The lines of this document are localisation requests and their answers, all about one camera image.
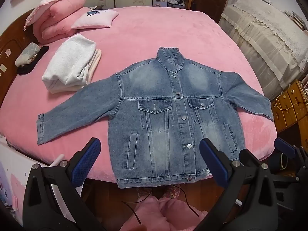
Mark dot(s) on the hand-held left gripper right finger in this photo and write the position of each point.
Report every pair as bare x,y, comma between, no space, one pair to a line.
213,164

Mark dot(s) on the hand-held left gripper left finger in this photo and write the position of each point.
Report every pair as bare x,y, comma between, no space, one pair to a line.
87,160

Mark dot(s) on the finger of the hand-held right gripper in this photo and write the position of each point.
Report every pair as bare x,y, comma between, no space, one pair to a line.
249,157
285,146

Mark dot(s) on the blue denim jacket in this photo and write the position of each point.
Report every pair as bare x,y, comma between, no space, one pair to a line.
163,115

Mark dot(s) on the wooden drawer cabinet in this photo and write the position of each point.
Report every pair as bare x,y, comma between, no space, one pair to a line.
291,108

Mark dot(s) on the colourful knitted slipper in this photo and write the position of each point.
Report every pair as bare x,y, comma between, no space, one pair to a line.
172,191
144,192

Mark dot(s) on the person's pink trouser legs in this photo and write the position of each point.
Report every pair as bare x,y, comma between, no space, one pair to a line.
134,209

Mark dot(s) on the white printed box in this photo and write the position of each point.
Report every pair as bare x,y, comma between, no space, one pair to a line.
12,173

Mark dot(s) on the white folded fleece garment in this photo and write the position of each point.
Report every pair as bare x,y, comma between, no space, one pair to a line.
69,57

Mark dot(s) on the black cloth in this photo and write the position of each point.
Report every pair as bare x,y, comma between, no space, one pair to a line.
36,62

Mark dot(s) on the cream lace furniture cover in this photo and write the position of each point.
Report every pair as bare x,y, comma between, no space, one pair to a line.
264,36

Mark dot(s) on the grey fabric pouch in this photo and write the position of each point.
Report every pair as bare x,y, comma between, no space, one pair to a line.
27,53

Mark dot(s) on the pink plush bed blanket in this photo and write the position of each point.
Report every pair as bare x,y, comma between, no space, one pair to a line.
144,33

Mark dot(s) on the small pink printed pillow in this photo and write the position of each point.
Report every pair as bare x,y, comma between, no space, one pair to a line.
96,19

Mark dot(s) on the wooden headboard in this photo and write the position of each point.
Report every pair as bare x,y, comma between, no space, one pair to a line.
12,41

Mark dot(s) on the pink folded quilt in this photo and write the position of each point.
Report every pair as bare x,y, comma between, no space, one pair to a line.
57,12

